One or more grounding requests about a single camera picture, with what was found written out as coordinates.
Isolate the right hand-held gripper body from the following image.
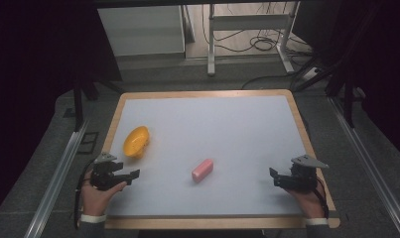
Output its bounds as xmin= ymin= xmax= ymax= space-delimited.
xmin=279 ymin=154 xmax=331 ymax=193

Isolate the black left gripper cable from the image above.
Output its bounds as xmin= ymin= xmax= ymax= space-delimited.
xmin=73 ymin=159 xmax=96 ymax=231

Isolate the yellow plastic soap dish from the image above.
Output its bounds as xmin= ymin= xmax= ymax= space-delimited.
xmin=122 ymin=125 xmax=152 ymax=160

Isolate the black metal stand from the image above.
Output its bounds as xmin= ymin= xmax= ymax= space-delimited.
xmin=70 ymin=77 xmax=124 ymax=133
xmin=292 ymin=54 xmax=359 ymax=129

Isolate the aluminium rail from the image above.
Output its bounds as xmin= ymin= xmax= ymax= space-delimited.
xmin=23 ymin=120 xmax=90 ymax=238
xmin=329 ymin=96 xmax=400 ymax=238

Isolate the white metal desk frame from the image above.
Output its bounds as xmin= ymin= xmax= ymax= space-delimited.
xmin=206 ymin=2 xmax=301 ymax=77

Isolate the person's right hand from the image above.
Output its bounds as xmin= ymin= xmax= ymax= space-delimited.
xmin=284 ymin=183 xmax=327 ymax=220

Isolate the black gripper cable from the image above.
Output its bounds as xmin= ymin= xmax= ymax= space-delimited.
xmin=315 ymin=176 xmax=331 ymax=220
xmin=73 ymin=159 xmax=96 ymax=231

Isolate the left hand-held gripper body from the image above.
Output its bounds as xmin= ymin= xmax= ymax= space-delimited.
xmin=89 ymin=151 xmax=125 ymax=192

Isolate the black floor cable bundle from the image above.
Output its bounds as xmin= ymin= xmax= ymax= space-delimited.
xmin=200 ymin=2 xmax=316 ymax=67

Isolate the person's left hand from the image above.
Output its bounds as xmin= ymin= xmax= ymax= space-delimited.
xmin=80 ymin=179 xmax=128 ymax=218

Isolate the white cabinet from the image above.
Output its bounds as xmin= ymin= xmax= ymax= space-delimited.
xmin=96 ymin=4 xmax=187 ymax=58

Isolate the black curtain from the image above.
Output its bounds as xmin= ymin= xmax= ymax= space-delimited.
xmin=0 ymin=0 xmax=123 ymax=221
xmin=291 ymin=0 xmax=400 ymax=163

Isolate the white power strip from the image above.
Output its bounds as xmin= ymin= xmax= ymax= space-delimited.
xmin=301 ymin=66 xmax=322 ymax=82

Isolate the white board with wooden frame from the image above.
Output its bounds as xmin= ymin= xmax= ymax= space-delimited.
xmin=105 ymin=94 xmax=310 ymax=218

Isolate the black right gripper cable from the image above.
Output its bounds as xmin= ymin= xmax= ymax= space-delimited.
xmin=315 ymin=176 xmax=331 ymax=220

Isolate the black square floor frame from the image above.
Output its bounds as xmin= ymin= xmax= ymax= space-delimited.
xmin=75 ymin=131 xmax=100 ymax=155

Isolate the pink soap bar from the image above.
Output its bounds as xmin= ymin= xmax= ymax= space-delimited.
xmin=191 ymin=158 xmax=214 ymax=184

